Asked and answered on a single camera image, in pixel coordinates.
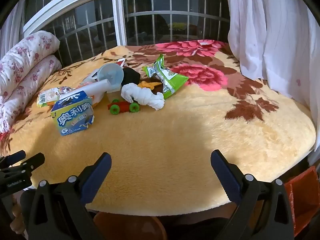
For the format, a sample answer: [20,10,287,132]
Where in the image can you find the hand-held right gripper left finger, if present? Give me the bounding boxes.
[26,152,112,240]

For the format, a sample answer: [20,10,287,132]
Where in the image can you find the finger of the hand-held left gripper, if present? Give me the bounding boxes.
[0,152,46,178]
[0,150,27,168]

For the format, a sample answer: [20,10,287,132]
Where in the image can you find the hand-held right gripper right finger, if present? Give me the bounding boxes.
[210,149,295,240]

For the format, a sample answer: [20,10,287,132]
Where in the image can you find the blue cookie box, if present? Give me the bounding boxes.
[51,91,96,136]

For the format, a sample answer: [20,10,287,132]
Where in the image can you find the yellow snack packet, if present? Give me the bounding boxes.
[37,88,60,108]

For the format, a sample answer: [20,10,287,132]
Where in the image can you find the red toy car green wheels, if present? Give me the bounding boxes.
[107,99,140,115]

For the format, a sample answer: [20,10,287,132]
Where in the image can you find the white printed packet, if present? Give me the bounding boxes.
[57,86,75,97]

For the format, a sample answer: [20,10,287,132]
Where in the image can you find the red box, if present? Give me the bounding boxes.
[284,165,320,238]

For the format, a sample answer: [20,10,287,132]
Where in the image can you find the white tissue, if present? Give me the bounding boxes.
[121,84,165,111]

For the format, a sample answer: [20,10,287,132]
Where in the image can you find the white striped wrapper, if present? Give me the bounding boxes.
[81,71,100,85]

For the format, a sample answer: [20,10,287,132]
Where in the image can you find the clear plastic cup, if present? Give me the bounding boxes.
[97,63,125,92]

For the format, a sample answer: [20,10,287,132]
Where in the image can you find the green snack bag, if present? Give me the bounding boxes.
[154,64,189,100]

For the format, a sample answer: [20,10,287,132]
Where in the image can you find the green wrapper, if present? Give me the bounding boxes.
[142,54,165,79]

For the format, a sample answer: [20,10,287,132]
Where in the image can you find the person's left hand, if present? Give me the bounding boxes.
[10,196,27,235]

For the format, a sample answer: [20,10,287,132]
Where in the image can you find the brown round stool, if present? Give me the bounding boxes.
[94,211,167,240]

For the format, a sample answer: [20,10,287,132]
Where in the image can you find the yellow floral plush blanket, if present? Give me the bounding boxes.
[0,40,317,217]

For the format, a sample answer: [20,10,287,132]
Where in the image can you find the black round object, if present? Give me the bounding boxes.
[122,67,141,85]

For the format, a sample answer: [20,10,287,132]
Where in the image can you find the orange toy dinosaur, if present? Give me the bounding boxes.
[137,79,162,90]

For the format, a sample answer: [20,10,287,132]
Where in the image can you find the sheer floral curtain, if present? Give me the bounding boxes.
[0,0,28,60]

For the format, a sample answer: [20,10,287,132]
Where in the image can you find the white curtain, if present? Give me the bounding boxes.
[225,0,320,153]

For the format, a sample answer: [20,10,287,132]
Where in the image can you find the white window frame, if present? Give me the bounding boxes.
[22,0,232,67]

